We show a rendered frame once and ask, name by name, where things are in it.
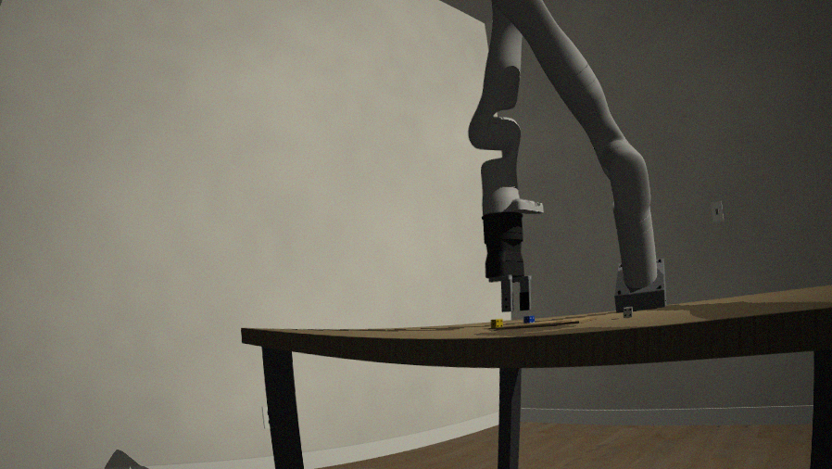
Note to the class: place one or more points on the tan flat mat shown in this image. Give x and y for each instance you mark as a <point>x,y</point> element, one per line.
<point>563,322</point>

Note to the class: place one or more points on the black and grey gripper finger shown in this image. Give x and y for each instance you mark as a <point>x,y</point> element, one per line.
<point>506,291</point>
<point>525,292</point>

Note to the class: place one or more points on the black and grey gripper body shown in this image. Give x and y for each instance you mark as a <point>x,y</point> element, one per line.
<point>503,229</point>

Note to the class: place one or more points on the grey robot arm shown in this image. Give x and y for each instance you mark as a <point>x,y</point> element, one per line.
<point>581,92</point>

